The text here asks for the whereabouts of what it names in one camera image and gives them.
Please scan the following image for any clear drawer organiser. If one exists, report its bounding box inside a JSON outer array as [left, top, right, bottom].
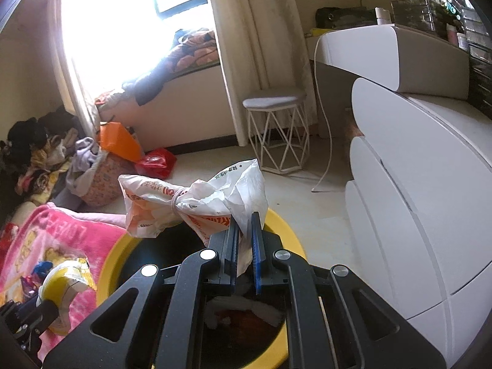
[[390, 0, 450, 35]]

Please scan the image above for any white dresser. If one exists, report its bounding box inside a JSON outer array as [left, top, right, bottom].
[[315, 23, 492, 369]]

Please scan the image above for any brown snack bar wrapper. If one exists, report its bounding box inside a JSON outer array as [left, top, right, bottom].
[[21, 275, 39, 296]]

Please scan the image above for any pink bear printed blanket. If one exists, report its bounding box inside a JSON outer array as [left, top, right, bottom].
[[0, 204, 129, 354]]

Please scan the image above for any black framed window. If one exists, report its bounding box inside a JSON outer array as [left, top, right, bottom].
[[65, 0, 216, 97]]

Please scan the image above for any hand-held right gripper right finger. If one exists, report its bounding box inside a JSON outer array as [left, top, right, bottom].
[[250, 211, 446, 369]]

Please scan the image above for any yellow snack packet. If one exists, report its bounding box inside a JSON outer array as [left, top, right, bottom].
[[38, 259, 97, 335]]

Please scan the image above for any white foam net sleeve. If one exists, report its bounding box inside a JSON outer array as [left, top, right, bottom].
[[231, 284, 287, 321]]

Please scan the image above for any white wire stool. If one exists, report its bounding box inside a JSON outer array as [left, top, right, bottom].
[[242, 86, 310, 174]]

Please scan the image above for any dark bag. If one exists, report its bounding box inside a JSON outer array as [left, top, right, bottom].
[[315, 7, 379, 30]]

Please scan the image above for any stack of clear drawers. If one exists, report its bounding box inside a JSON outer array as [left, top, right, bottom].
[[457, 4, 492, 120]]

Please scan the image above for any dark clothes heap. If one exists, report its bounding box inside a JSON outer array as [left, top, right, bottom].
[[122, 59, 175, 106]]

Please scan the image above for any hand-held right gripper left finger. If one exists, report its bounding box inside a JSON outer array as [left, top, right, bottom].
[[44, 225, 241, 369]]

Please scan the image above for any orange shopping bag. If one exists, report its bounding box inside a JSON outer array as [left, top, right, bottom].
[[98, 121, 146, 163]]

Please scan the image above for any orange white cloth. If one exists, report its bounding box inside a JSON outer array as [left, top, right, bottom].
[[94, 88, 127, 110]]

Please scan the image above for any white printed plastic bag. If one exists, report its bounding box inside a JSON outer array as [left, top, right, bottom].
[[117, 159, 270, 277]]

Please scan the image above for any pile of clothes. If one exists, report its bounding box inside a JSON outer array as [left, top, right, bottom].
[[0, 105, 91, 206]]

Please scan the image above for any orange patterned blanket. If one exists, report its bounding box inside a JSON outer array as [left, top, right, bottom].
[[169, 28, 220, 74]]

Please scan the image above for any pink patterned laundry basket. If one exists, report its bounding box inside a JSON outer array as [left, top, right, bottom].
[[79, 153, 133, 206]]

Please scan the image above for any grey clothes heap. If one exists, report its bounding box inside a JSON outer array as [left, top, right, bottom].
[[65, 137, 106, 196]]

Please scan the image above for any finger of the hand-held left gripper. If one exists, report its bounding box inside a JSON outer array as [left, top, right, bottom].
[[23, 299, 61, 332]]

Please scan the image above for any cream curtain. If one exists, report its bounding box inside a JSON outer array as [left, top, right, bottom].
[[48, 0, 102, 141], [204, 0, 319, 147]]

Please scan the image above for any beige bed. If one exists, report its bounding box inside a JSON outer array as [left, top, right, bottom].
[[6, 198, 50, 231]]

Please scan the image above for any white cable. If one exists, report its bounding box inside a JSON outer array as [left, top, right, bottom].
[[311, 34, 336, 193]]

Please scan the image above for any red printed plastic bag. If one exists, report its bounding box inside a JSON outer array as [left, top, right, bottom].
[[134, 147, 178, 180]]

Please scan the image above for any yellow round bin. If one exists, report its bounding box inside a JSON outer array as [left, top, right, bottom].
[[95, 208, 308, 369]]

